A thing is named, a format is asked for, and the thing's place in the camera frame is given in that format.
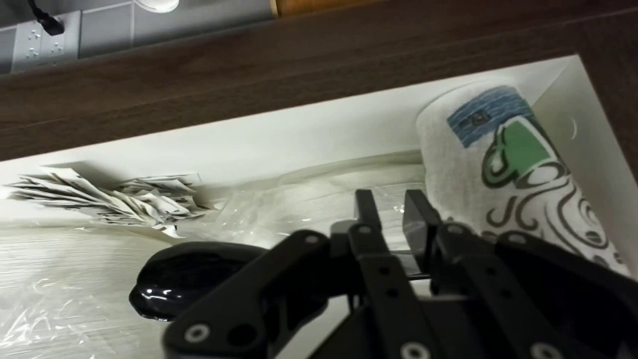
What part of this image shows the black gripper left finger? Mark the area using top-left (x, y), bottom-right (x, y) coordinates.
top-left (161, 189), bottom-right (433, 359)

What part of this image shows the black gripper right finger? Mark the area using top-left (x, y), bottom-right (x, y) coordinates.
top-left (403, 189), bottom-right (638, 359)

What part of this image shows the patterned paper cup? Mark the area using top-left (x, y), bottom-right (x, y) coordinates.
top-left (415, 81), bottom-right (630, 275)

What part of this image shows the bag of black plastic spoons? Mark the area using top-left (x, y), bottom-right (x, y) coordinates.
top-left (0, 163), bottom-right (423, 359)

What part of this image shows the wall power outlet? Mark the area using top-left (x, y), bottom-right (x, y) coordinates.
top-left (12, 12), bottom-right (82, 71)

